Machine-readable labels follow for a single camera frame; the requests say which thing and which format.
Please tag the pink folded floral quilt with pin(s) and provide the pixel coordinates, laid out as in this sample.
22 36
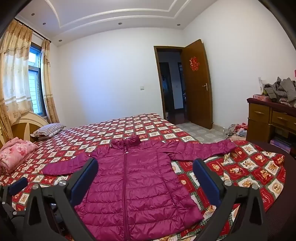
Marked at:
15 154

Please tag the wide beige floral curtain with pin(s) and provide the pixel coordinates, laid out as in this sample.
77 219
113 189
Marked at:
13 69

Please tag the wooden headboard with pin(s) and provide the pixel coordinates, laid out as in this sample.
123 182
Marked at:
22 124

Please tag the red checkered printed blanket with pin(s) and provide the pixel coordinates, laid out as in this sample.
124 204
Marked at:
92 136

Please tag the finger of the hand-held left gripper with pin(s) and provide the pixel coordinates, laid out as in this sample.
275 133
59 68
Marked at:
17 186

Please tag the magenta puffer jacket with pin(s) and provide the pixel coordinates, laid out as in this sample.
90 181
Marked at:
138 176

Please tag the pile of clothes on floor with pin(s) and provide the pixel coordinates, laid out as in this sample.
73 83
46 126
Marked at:
235 132

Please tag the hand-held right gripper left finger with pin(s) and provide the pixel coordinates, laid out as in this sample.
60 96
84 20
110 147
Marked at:
84 182

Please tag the striped pillow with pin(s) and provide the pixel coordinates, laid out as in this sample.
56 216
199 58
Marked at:
47 131

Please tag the brown door frame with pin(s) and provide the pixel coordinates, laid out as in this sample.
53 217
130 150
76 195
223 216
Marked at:
159 81

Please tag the window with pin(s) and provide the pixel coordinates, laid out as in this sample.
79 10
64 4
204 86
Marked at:
35 81

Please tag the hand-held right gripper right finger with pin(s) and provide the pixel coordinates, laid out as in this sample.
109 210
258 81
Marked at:
207 183

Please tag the red paper door decoration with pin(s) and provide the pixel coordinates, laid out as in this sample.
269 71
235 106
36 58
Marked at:
194 63

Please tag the pile of grey clothes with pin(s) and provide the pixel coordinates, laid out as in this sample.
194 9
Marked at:
282 91

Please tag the purple cloth stack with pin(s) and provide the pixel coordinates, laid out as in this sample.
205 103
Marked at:
281 144

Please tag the brown wooden door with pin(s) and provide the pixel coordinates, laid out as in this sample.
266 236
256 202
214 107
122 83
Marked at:
196 102

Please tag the dark curtain rod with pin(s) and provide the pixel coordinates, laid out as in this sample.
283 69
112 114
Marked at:
34 31

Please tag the pink patterned box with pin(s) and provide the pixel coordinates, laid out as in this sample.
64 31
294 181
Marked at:
261 97

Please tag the wooden desk with drawers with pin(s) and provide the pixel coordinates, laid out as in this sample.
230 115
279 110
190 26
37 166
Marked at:
261 120

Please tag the white card on wall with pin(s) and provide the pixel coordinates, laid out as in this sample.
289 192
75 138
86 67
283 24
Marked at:
260 84

